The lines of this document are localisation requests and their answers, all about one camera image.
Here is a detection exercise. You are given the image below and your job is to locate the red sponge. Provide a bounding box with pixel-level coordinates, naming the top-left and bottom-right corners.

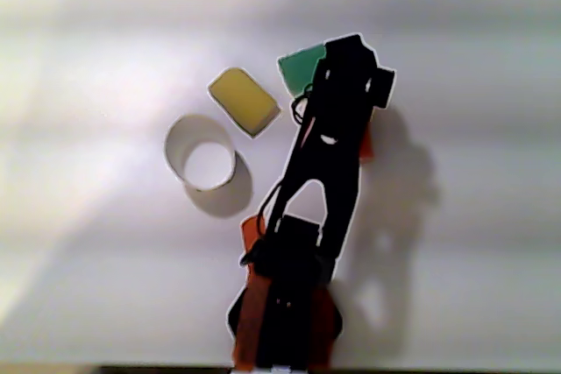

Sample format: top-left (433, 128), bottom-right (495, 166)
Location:
top-left (359, 122), bottom-right (376, 160)

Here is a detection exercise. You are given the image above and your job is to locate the green sponge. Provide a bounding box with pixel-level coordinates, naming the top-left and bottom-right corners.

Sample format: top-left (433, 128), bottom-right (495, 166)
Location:
top-left (276, 43), bottom-right (328, 99)

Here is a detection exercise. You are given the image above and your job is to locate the yellow sponge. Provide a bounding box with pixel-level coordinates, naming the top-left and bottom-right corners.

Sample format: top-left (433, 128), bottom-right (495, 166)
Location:
top-left (206, 67), bottom-right (281, 139)

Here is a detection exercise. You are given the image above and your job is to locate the white paper cup green tape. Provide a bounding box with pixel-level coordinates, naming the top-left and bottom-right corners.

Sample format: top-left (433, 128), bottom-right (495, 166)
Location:
top-left (164, 114), bottom-right (238, 193)

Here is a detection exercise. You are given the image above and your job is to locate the orange tape strip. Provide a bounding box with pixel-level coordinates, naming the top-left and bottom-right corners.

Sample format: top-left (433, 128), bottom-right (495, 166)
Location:
top-left (231, 215), bottom-right (271, 370)

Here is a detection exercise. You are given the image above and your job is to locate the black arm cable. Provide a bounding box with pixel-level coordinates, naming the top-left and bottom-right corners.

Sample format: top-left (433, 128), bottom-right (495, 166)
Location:
top-left (239, 180), bottom-right (286, 266)

